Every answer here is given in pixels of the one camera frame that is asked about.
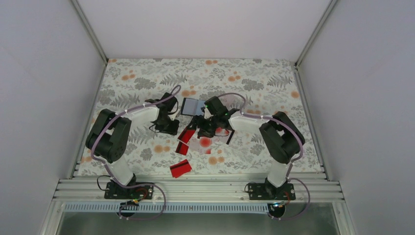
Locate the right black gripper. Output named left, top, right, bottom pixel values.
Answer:
left=186, top=115, right=219, bottom=139

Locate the red card black stripe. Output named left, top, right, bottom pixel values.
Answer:
left=170, top=159, right=192, bottom=178

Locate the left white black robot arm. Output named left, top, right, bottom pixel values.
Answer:
left=85, top=93, right=179, bottom=198

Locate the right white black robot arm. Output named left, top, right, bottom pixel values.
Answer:
left=186, top=96, right=305, bottom=199

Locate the white floral card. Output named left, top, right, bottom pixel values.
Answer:
left=221, top=94, right=237, bottom=108

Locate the white card black stripe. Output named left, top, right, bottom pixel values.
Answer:
left=226, top=130, right=235, bottom=145

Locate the red card left tilted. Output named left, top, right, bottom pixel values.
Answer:
left=178, top=127, right=196, bottom=144

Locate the red card lower left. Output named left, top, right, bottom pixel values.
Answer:
left=175, top=142, right=189, bottom=155

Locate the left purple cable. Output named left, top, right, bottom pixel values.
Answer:
left=90, top=85, right=182, bottom=221

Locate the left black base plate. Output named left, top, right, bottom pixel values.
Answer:
left=104, top=181, right=154, bottom=200

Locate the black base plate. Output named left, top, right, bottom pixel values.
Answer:
left=104, top=181, right=154, bottom=200
left=244, top=182, right=296, bottom=201

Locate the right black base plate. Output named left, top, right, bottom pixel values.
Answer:
left=244, top=182, right=296, bottom=201

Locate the aluminium rail frame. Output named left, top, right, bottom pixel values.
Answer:
left=41, top=173, right=355, bottom=235

